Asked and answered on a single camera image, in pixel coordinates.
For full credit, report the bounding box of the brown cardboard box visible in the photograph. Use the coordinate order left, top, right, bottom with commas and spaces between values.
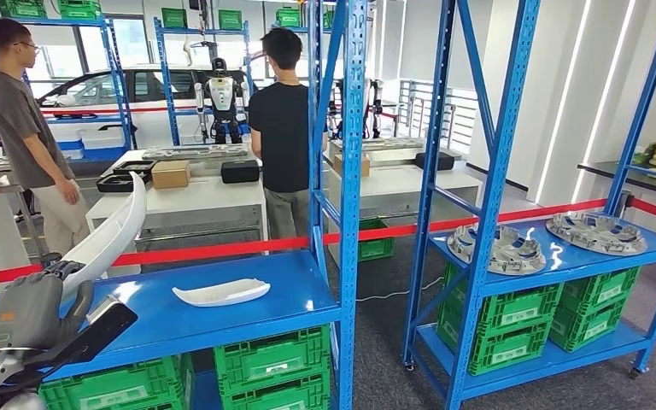
150, 160, 192, 191
332, 152, 372, 179

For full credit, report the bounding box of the dark counter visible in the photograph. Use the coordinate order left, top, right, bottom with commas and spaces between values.
577, 161, 656, 203

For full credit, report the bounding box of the black carry case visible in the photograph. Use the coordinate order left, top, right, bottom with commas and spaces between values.
220, 160, 261, 185
414, 151, 456, 173

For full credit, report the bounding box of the blue steel shelf rack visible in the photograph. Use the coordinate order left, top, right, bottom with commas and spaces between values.
0, 0, 371, 410
153, 16, 254, 148
400, 0, 656, 410
271, 22, 336, 80
0, 14, 138, 164

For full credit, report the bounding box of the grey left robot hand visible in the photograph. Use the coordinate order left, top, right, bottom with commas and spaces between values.
0, 260, 97, 353

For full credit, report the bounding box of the white floor cable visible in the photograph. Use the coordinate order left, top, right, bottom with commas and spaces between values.
356, 276, 446, 303

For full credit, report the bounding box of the black foam tray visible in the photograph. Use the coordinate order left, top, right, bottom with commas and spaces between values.
111, 160, 158, 177
96, 173, 151, 195

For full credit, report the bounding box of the person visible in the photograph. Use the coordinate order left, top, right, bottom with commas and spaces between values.
247, 26, 331, 242
0, 18, 92, 257

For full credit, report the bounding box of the white car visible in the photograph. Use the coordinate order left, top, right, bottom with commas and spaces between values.
36, 63, 262, 150

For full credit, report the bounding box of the silver wheel cover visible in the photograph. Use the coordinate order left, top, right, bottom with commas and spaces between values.
545, 210, 649, 257
447, 224, 548, 278

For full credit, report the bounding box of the white curved trim part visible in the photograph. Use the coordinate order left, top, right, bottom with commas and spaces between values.
57, 171, 149, 307
172, 278, 272, 309

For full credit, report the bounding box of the white slatted railing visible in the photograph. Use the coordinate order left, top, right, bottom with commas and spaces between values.
381, 79, 480, 155

